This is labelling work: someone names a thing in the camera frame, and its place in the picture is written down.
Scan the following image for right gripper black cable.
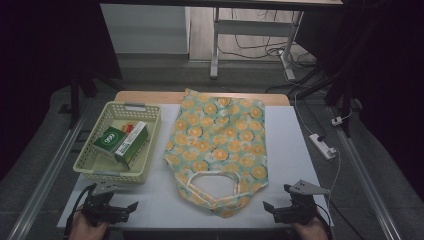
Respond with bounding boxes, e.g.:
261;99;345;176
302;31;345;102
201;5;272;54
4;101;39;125
313;203;335;240

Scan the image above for white-framed desk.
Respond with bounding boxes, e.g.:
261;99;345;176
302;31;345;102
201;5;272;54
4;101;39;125
99;0;344;81

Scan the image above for person's left hand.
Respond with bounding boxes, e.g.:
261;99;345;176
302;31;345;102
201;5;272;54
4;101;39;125
68;209;110;240

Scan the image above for thin white cable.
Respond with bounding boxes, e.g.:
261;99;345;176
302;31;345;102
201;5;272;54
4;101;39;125
326;148;343;209

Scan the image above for pale yellow plastic basket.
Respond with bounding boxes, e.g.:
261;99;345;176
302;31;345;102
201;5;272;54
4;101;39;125
72;101;163;185

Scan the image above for metal floor rail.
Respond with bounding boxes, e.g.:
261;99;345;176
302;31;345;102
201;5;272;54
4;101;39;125
328;106;403;240
6;99;94;240

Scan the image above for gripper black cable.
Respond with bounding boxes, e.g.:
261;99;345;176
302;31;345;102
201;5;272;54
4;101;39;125
313;203;335;240
63;183;98;238

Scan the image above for black floor cables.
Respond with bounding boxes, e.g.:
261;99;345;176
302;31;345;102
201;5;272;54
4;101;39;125
218;9;318;69

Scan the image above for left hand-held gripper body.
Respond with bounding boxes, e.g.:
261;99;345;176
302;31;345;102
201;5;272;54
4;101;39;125
81;182;130;226

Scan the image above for small square green box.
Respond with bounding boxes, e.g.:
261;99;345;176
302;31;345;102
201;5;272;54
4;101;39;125
92;125;128;158

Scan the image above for long green and white box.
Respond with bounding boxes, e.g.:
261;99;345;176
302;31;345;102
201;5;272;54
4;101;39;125
114;120;150;168

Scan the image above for white cabinet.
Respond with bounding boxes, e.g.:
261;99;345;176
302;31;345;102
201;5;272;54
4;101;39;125
99;3;191;55

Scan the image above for black metal stand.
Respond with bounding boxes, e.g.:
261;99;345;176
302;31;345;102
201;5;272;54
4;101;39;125
68;66;98;130
324;74;355;138

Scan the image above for person's right hand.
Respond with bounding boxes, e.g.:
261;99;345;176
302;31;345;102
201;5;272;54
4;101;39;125
292;216;329;240

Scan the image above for orange-print fabric shopping bag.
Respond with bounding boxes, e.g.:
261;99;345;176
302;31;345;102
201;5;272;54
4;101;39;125
163;88;270;219

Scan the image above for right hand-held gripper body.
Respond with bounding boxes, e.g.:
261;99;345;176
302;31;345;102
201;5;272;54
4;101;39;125
273;179;332;225

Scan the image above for white table mat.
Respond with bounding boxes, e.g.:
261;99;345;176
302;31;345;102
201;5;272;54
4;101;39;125
57;103;334;231

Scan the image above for dark curtain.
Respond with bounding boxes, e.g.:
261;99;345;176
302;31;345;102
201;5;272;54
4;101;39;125
294;0;424;201
0;0;123;181

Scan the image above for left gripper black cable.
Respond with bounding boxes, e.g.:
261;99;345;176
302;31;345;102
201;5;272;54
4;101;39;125
63;183;98;238

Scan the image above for white power strip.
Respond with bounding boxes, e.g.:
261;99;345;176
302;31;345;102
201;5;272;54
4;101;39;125
308;133;338;161

